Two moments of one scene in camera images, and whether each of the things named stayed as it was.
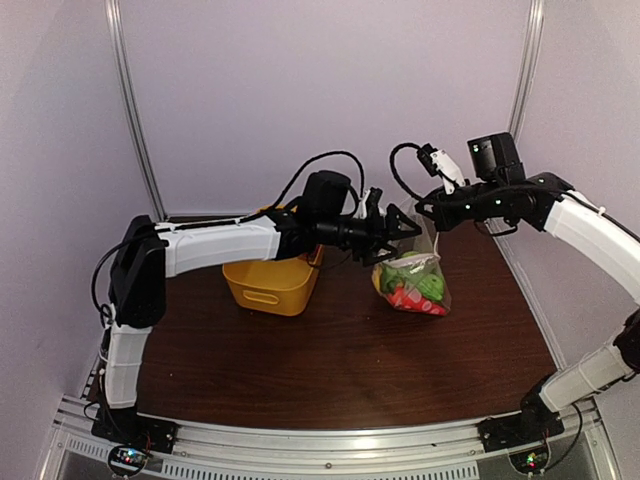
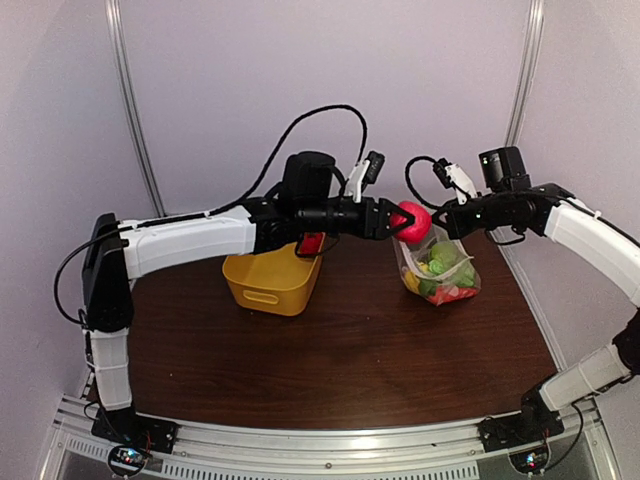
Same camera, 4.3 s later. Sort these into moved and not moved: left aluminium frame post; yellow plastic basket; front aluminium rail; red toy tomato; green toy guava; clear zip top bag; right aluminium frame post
Moved: green toy guava; red toy tomato; clear zip top bag
Not moved: left aluminium frame post; yellow plastic basket; right aluminium frame post; front aluminium rail
